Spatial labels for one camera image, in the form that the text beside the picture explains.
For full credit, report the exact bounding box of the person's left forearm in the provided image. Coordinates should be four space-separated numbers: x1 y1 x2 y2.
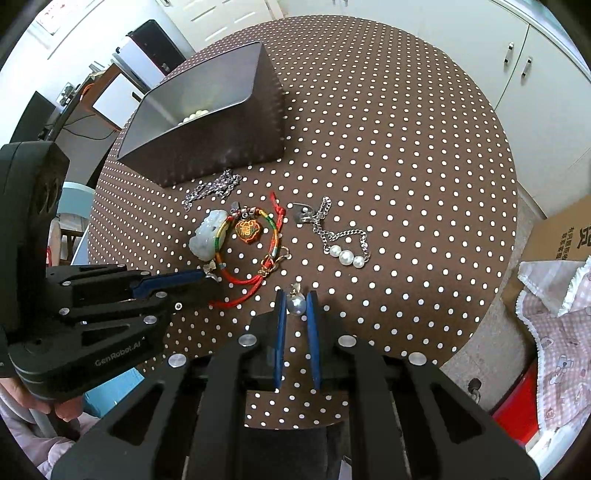
0 406 99 472

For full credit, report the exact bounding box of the single pearl pendant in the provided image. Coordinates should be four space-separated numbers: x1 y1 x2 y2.
286 283 308 317

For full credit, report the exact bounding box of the black computer monitor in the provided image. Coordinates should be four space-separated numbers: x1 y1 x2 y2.
9 91 59 145

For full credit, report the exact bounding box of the white sideboard cabinet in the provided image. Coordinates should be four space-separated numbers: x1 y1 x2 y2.
276 0 591 219

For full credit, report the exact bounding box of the black suitcase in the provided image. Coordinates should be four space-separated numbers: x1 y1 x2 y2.
126 19 186 78

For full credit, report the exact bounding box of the white jade pendant red cord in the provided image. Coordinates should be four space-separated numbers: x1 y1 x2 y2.
189 191 290 309

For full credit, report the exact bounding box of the dark wooden desk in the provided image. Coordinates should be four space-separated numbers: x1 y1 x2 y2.
39 62 125 148

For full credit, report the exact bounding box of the silver chain pearl bracelet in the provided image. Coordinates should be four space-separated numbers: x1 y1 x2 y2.
293 196 373 269

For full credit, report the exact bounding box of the brown polka dot tablecloth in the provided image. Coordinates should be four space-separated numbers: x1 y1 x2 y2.
88 16 519 433

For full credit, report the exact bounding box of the pink checked cloth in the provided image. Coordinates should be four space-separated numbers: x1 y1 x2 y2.
516 256 591 464

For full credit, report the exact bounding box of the multicolour braided charm bracelet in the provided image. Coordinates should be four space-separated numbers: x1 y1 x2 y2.
215 205 293 278

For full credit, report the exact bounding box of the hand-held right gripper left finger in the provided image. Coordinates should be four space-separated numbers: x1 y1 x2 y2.
51 288 289 480

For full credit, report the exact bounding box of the red container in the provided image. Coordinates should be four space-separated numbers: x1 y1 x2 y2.
492 369 542 448

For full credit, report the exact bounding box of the small white cabinet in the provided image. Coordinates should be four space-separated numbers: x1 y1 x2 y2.
91 73 145 131

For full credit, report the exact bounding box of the person's left hand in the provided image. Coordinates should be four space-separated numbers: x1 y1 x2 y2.
0 376 86 424

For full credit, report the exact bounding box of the grey metal tin box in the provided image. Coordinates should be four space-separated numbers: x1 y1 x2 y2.
115 41 285 188

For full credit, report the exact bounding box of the brown cardboard box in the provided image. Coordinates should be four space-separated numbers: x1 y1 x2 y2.
501 194 591 305

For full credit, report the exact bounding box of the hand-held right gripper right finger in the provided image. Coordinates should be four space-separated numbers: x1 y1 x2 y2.
305 291 541 480

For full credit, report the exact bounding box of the silver chain necklace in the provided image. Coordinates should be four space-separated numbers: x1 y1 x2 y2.
184 169 242 212

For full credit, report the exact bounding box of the white tower air cooler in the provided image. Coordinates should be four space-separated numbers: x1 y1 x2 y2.
112 39 163 94

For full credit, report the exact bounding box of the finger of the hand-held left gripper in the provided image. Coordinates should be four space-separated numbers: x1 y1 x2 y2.
60 278 225 325
46 264 209 306

